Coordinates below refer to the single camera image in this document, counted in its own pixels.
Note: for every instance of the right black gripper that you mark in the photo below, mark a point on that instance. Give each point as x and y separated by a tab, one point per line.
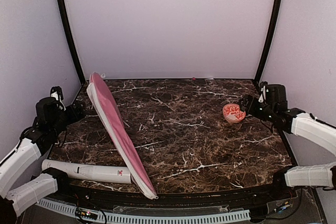
251	110

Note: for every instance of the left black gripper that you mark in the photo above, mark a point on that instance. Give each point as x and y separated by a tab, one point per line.
81	112

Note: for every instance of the white shuttlecock tube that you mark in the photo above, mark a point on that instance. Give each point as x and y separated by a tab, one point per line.
97	173

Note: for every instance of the pink racket cover bag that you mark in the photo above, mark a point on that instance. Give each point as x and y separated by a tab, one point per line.
108	112

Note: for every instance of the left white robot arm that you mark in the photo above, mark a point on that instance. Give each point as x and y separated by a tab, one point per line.
15	201

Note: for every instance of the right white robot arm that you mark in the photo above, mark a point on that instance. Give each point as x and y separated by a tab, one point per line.
312	140

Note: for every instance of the red patterned bowl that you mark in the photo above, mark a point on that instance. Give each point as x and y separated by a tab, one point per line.
232	113

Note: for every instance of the small circuit board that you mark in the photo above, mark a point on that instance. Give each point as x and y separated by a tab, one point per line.
87	215

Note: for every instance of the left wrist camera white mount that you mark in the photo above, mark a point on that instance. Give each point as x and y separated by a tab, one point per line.
56	92

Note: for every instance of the black front table rail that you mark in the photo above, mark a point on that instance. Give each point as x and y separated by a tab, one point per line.
107	199

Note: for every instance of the white slotted cable duct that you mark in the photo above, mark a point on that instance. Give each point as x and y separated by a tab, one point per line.
110	217

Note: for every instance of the right black frame post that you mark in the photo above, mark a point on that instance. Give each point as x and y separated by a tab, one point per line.
268	41

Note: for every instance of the black frame post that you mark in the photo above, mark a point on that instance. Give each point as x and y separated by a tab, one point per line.
268	41
70	41

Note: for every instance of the left black frame post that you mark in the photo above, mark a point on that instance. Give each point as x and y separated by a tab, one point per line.
70	41

